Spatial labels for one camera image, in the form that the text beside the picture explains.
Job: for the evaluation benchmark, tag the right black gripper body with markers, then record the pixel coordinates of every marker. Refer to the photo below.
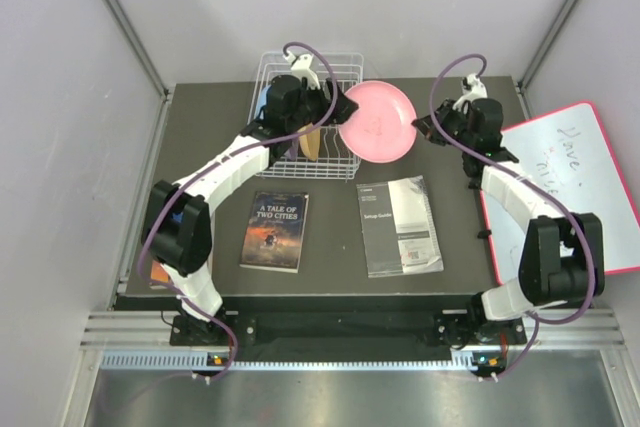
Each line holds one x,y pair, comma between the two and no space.
454,124

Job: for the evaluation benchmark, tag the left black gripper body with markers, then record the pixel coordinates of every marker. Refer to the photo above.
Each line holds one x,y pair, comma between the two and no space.
312,106

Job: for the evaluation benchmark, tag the orange plate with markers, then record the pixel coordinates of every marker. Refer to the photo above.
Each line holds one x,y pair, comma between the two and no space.
310,144

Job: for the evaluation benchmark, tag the pink plate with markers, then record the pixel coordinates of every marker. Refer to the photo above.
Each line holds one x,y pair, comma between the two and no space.
380,130

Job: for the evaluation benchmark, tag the white wire dish rack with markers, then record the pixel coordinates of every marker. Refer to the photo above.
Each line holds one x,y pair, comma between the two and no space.
335,160

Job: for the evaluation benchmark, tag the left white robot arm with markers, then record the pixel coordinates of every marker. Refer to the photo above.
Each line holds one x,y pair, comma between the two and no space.
177,228

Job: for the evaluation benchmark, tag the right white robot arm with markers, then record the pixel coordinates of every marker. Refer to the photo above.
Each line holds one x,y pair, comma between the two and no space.
562,260

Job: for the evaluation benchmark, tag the blue plate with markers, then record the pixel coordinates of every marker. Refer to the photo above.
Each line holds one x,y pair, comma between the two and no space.
261,102

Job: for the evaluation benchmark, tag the purple plate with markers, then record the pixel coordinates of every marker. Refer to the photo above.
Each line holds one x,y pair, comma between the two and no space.
292,152

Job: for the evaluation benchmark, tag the pink framed whiteboard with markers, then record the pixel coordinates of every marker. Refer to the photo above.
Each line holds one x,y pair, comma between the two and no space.
568,153

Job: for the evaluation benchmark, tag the grey setup guide booklet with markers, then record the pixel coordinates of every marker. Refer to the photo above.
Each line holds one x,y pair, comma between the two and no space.
398,228

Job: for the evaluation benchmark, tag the Tale of Two Cities book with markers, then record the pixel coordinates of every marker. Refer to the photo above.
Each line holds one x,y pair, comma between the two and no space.
275,232

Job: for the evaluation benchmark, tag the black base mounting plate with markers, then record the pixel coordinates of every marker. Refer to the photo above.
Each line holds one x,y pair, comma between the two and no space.
432,328

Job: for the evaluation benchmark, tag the blue fantasy cover book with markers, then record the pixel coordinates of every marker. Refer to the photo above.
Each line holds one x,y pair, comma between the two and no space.
159,278

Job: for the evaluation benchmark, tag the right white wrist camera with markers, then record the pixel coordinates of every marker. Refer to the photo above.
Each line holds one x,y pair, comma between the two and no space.
472,88

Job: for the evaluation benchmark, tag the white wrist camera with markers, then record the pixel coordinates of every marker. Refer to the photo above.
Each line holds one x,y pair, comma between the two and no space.
301,67
472,88

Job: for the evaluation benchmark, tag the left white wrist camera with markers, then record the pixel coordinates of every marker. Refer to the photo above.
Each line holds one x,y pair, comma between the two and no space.
301,67

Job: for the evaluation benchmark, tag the grey slotted cable duct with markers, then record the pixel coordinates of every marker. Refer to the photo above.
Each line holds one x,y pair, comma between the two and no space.
205,362

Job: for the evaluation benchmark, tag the aluminium frame rail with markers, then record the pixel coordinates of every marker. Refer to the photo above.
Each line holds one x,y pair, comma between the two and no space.
597,329

